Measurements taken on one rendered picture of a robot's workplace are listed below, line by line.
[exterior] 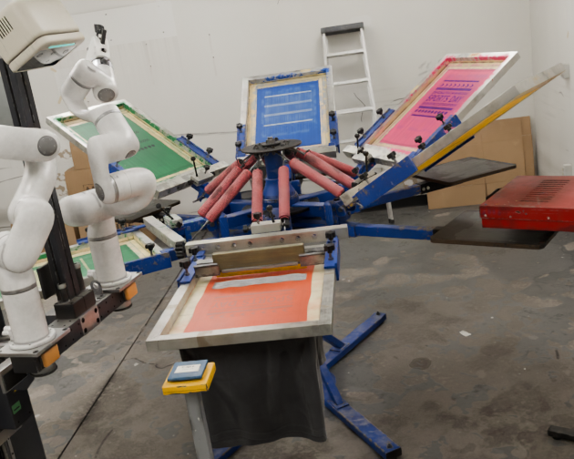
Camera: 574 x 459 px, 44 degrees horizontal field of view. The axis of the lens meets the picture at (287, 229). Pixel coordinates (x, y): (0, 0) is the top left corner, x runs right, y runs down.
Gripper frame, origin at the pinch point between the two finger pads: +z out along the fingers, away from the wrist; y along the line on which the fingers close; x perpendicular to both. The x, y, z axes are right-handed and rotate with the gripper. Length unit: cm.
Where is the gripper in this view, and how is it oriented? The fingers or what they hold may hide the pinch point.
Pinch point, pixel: (95, 38)
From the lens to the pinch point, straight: 248.1
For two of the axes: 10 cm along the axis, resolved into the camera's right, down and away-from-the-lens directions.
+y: -4.2, 6.5, 6.3
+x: 8.7, 0.8, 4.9
